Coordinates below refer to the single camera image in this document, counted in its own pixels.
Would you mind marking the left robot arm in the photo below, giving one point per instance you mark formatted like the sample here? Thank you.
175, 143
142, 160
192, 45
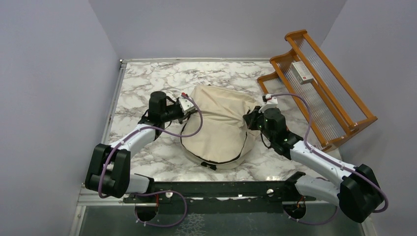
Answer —
109, 169

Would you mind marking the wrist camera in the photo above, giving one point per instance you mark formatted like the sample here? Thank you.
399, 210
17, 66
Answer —
186, 104
270, 102

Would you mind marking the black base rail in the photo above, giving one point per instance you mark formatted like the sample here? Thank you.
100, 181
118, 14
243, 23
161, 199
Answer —
217, 197

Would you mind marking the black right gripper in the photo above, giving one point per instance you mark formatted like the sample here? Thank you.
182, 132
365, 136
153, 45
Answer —
252, 117

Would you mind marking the small white red box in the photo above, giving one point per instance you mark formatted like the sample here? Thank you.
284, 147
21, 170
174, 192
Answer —
301, 72

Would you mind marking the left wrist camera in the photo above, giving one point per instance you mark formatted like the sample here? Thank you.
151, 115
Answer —
186, 104

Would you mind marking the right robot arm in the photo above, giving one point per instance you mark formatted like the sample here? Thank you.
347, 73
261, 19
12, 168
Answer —
352, 189

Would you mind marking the cream canvas backpack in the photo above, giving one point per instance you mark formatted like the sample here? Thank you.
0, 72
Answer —
218, 137

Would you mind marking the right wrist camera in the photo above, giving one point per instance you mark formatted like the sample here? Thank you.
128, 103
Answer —
270, 102

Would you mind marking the wooden rack with clear slats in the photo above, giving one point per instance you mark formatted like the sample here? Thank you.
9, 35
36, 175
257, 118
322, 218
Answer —
338, 112

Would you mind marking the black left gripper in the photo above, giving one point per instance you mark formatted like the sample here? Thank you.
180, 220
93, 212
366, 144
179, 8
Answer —
179, 119

